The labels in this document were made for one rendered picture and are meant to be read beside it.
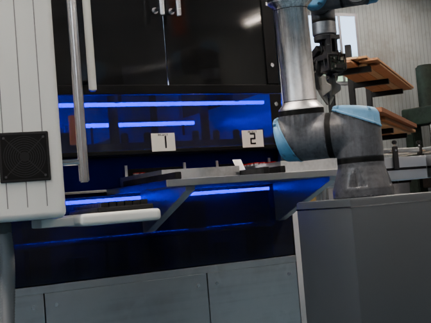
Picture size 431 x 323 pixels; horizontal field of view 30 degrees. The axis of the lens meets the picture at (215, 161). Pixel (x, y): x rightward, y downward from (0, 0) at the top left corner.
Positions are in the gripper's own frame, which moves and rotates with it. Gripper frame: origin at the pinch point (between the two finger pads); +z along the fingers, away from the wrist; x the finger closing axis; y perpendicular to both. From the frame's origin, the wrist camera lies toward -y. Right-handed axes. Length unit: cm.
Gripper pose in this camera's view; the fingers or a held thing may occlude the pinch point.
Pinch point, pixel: (326, 101)
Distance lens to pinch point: 255.0
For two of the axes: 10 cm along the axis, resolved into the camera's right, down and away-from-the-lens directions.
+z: 0.8, 10.0, -0.6
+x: 8.8, -0.5, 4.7
